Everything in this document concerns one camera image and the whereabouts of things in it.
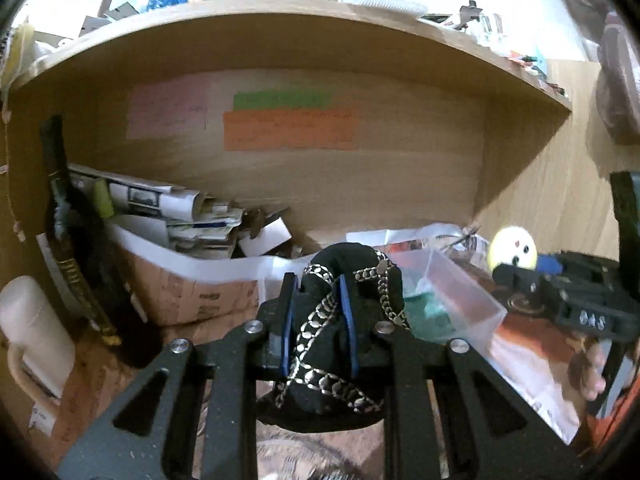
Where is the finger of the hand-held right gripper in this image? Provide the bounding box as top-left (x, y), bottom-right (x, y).
top-left (492, 254), bottom-right (562, 297)

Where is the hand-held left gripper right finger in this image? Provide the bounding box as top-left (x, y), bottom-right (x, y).
top-left (338, 278), bottom-right (588, 480)

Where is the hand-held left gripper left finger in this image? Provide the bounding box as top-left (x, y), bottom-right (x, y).
top-left (56, 272), bottom-right (301, 480)

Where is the yellow soft ball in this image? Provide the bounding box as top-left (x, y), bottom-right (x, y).
top-left (487, 226), bottom-right (539, 273)

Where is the black chain print cloth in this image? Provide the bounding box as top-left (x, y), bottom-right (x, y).
top-left (255, 242), bottom-right (414, 434)

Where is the person's right hand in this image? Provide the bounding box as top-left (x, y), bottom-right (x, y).
top-left (574, 342), bottom-right (609, 402)

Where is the clear plastic container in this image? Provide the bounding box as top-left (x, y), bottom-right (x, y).
top-left (394, 248), bottom-right (508, 357)

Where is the teal cloth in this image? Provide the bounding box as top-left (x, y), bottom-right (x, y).
top-left (402, 290), bottom-right (458, 343)

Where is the white plastic wrap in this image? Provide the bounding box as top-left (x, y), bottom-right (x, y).
top-left (345, 222), bottom-right (490, 267)

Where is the white paper sheet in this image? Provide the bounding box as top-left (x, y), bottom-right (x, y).
top-left (487, 332), bottom-right (582, 446)

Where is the cardboard box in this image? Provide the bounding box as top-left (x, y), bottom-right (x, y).
top-left (107, 220), bottom-right (313, 328)

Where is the pile of papers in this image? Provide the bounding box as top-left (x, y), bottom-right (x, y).
top-left (69, 164), bottom-right (297, 262)

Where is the wooden shelf unit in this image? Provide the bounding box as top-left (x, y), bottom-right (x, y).
top-left (0, 0), bottom-right (574, 341)

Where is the orange paper note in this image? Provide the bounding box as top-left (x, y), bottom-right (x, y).
top-left (223, 109), bottom-right (359, 151)

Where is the yellow-green marker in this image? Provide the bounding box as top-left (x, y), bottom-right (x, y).
top-left (94, 179), bottom-right (114, 219)

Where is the green paper note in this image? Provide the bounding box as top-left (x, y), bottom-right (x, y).
top-left (232, 90), bottom-right (334, 110)

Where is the dark tall bottle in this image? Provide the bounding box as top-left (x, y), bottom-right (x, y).
top-left (39, 115), bottom-right (147, 347)

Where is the pink paper note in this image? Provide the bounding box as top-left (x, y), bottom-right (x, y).
top-left (127, 74), bottom-right (209, 140)

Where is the white mug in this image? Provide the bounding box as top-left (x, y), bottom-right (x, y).
top-left (0, 276), bottom-right (77, 412)

